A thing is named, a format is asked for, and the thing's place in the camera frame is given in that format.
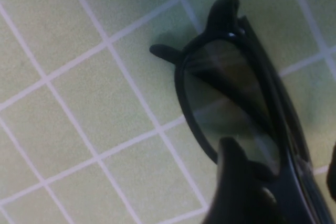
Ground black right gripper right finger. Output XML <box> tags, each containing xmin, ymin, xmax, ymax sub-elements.
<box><xmin>326</xmin><ymin>142</ymin><xmax>336</xmax><ymax>201</ymax></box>

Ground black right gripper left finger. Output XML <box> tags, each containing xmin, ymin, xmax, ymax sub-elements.
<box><xmin>203</xmin><ymin>136</ymin><xmax>287</xmax><ymax>224</ymax></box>

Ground black-framed glasses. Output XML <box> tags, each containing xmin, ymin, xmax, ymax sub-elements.
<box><xmin>149</xmin><ymin>0</ymin><xmax>336</xmax><ymax>224</ymax></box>

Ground green white-checked tablecloth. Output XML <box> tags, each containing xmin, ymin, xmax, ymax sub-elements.
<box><xmin>0</xmin><ymin>0</ymin><xmax>336</xmax><ymax>224</ymax></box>

